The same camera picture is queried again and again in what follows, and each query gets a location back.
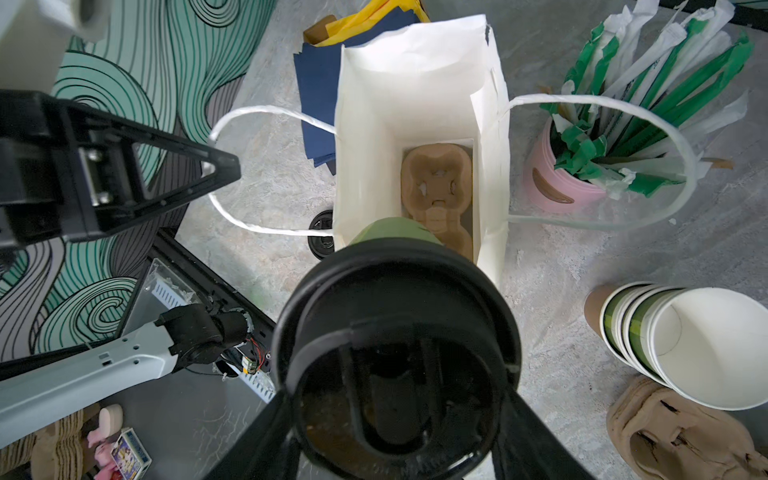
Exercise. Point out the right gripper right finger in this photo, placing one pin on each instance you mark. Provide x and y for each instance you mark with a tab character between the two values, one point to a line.
526	449

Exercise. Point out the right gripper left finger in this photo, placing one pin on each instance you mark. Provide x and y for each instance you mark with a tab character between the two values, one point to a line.
266	449

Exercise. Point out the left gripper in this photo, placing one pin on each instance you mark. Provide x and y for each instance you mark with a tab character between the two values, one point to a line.
116	173

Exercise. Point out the green paper coffee cup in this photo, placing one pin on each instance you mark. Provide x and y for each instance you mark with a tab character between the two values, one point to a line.
395	227

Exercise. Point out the brown pulp cup carrier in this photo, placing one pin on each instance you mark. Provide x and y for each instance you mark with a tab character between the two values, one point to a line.
436	191

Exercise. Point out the white paper takeout bag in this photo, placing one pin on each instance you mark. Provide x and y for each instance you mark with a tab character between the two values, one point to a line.
442	83

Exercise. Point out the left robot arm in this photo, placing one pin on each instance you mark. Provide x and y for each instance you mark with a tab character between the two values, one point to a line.
37	398

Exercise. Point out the stack of paper cups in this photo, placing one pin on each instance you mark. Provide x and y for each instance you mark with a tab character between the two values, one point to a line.
707	344

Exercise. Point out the navy blue cloth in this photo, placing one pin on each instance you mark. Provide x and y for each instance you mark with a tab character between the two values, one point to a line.
317	70

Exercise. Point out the yellow cloth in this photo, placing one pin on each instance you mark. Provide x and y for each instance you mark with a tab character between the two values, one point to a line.
330	30

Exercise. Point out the pink cup holder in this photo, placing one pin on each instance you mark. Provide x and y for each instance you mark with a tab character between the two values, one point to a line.
554	190

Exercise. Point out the white slotted cable duct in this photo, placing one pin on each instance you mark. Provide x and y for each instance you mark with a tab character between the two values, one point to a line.
260	383

